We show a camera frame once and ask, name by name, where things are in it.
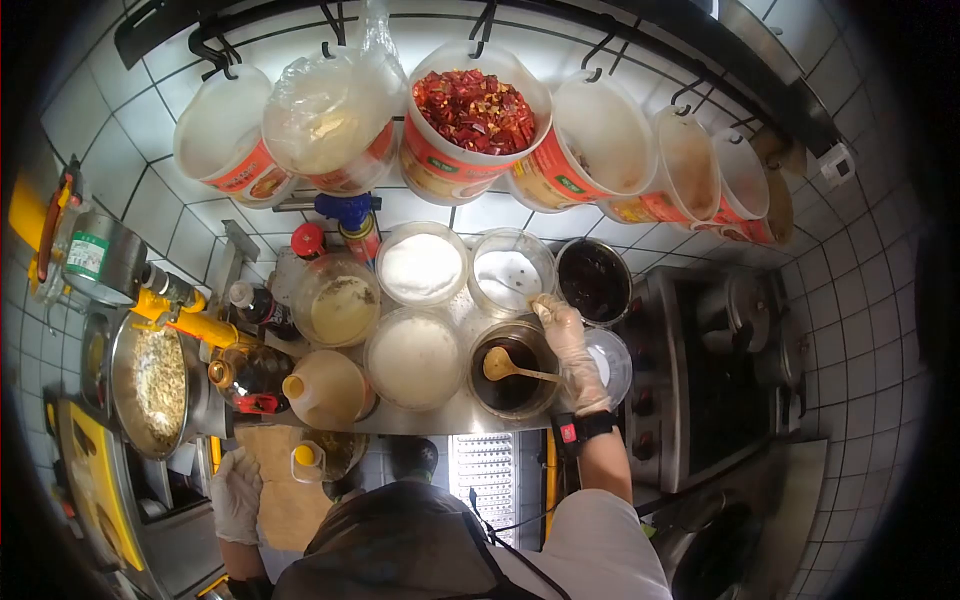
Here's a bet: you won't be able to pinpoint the person's right hand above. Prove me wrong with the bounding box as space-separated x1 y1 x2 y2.
530 293 613 418

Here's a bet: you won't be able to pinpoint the person's left hand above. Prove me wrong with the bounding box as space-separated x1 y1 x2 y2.
210 447 264 546

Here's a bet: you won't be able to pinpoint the person's right fingers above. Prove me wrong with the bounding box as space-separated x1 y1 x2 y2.
530 293 583 339

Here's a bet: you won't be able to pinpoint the person's left fingers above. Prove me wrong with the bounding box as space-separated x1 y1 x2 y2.
213 447 264 483

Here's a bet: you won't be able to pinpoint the thin small spoon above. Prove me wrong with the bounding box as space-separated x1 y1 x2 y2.
480 276 538 303

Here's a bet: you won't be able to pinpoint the metal pot of dark sauce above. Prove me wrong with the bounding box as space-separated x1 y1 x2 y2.
554 237 634 328

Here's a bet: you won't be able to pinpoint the small bottle yellow cap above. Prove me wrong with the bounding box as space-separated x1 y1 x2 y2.
290 440 328 484

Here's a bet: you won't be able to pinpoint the clear tub little white powder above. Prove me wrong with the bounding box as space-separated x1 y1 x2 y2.
466 226 558 319

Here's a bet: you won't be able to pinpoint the brown cardboard sheet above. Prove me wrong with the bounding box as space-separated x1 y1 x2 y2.
235 424 336 553

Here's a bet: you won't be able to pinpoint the wooden spoon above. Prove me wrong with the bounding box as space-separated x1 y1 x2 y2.
481 345 564 386

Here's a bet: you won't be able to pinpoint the small clear empty tub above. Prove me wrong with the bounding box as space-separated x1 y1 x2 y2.
583 327 634 411

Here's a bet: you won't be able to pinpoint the clear tub of brown sauce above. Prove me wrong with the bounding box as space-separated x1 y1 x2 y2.
466 319 563 422

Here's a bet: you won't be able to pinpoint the wok with fried food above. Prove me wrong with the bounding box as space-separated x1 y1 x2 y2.
108 314 234 462

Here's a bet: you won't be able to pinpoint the oil jug yellow cap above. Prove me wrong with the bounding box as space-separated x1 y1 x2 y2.
281 348 377 432

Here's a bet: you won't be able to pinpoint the black wrist band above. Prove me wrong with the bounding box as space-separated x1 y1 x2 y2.
550 409 621 460

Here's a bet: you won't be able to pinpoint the steel cooker with yellow edge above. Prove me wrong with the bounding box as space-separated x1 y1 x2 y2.
41 386 230 600

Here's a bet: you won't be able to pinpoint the clear tub of white powder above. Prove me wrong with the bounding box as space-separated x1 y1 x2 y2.
374 220 471 308
363 305 471 413

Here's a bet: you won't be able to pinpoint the yellow gas pipe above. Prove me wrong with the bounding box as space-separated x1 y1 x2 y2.
6 174 243 351

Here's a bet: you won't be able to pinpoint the dark sauce bottle white cap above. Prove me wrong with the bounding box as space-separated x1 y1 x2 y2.
228 279 303 343

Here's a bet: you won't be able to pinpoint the steel gas stove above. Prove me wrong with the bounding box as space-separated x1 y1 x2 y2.
613 265 813 495

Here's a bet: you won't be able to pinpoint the white hanging bucket red label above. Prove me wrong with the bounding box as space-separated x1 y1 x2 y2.
598 105 723 227
720 165 796 246
690 127 772 234
508 70 660 214

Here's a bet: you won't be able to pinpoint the perforated metal grate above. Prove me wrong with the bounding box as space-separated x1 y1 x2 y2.
447 432 521 547

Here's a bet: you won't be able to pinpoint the clear tub of yellowish liquid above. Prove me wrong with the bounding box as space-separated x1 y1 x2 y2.
290 252 383 349

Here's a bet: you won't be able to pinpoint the person's body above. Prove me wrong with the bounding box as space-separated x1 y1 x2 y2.
271 480 674 600

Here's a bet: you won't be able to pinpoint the hanging bucket of dried chillies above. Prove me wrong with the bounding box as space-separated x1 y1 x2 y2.
397 40 555 208

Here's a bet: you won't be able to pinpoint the blue headed gas torch can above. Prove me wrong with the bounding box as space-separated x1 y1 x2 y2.
272 192 384 265

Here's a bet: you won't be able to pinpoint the red capped bottle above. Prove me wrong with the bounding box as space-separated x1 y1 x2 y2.
290 221 328 262

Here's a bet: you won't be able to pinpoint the metal cylinder green label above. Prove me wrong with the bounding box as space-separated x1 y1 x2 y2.
31 157 153 309

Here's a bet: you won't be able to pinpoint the large dark metal pot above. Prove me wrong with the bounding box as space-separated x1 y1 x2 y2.
649 438 829 600

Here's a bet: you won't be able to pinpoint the hanging bucket with plastic bag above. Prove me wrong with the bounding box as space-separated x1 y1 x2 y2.
261 0 411 197

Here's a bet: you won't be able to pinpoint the empty white hanging bucket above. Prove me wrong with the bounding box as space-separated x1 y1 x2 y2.
173 63 298 210

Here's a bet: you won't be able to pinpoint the dark glass bottle red handle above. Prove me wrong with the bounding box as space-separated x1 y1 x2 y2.
207 344 296 416

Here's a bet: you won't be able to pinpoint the black wall hook rail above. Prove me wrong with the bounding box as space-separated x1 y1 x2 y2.
112 0 845 155

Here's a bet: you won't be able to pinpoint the white wall socket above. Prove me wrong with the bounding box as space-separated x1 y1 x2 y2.
818 141 857 189

